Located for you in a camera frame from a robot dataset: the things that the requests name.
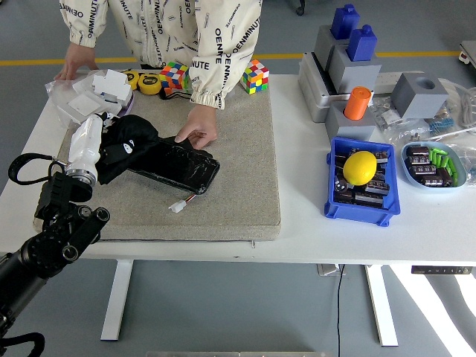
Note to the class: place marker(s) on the person's right hand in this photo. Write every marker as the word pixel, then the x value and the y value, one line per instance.
pixel 78 59

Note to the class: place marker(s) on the person's left hand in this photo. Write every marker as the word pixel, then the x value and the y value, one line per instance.
pixel 202 126

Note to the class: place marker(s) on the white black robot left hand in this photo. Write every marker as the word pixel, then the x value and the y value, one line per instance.
pixel 85 145

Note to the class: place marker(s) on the black rag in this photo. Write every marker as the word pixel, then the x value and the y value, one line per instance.
pixel 135 128

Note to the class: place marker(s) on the person's right forearm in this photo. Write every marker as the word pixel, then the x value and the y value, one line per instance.
pixel 87 22

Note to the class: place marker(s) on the person's left forearm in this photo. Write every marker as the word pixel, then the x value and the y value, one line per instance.
pixel 219 70

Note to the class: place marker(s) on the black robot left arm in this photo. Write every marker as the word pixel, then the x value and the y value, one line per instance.
pixel 48 241

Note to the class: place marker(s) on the black table control panel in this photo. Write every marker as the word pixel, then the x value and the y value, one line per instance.
pixel 440 270

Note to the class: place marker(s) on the clear plastic bag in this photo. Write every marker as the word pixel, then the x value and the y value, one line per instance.
pixel 468 160
pixel 59 93

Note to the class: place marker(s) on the flat white square box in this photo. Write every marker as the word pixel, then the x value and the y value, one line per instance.
pixel 83 104

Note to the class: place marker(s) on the white folded carton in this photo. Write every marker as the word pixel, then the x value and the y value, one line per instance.
pixel 111 83

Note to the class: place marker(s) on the yellow tape measure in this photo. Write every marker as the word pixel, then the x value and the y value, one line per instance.
pixel 131 78
pixel 149 83

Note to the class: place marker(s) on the stickerless colourful puzzle cube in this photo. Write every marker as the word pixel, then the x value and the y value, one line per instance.
pixel 174 76

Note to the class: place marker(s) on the purple bowl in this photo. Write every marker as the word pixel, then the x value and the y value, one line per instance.
pixel 128 106

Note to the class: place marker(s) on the grey-brown mat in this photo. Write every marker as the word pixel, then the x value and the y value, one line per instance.
pixel 230 186

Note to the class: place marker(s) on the white-framed colourful puzzle cube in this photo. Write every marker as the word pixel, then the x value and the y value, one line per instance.
pixel 254 76

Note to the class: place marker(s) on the person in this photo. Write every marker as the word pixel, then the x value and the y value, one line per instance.
pixel 167 26

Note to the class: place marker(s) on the dark brown capacitor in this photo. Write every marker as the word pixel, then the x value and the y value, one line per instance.
pixel 342 184
pixel 422 170
pixel 368 200
pixel 416 150
pixel 418 160
pixel 381 156
pixel 435 180
pixel 377 187

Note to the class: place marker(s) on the black chair wheel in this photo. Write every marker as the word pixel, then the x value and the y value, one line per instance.
pixel 300 7

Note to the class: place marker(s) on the white table leg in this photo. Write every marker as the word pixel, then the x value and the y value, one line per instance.
pixel 117 297
pixel 381 305

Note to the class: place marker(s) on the orange cylinder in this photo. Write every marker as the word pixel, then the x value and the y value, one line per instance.
pixel 357 104

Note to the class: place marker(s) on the yellow lemon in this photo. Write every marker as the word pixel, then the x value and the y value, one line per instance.
pixel 359 167

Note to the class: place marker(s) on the blue peg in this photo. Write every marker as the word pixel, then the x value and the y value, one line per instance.
pixel 344 20
pixel 361 42

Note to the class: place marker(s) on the blue plastic bin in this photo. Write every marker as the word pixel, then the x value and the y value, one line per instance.
pixel 360 215

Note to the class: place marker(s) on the bag of metal parts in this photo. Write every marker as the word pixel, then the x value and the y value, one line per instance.
pixel 386 115

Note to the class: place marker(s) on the grey box under table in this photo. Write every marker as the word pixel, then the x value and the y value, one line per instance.
pixel 327 269

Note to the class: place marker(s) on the clear bag of screws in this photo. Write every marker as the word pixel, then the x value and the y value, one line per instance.
pixel 411 134

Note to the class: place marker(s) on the light blue tray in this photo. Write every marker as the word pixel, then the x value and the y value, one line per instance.
pixel 409 180

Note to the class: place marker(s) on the grey block with round hole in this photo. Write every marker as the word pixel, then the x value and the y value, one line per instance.
pixel 416 98

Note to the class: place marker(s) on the green battery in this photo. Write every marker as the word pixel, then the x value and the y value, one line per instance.
pixel 445 162
pixel 433 154
pixel 439 160
pixel 451 171

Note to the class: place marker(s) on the bag of blue resistors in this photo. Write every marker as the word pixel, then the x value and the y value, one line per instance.
pixel 442 122

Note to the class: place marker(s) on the white thin rod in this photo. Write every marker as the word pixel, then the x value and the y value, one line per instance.
pixel 453 133

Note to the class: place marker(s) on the grey platform with red mark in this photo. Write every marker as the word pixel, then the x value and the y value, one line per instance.
pixel 469 54

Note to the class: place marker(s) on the light grey enclosure box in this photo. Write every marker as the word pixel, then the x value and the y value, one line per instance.
pixel 310 89

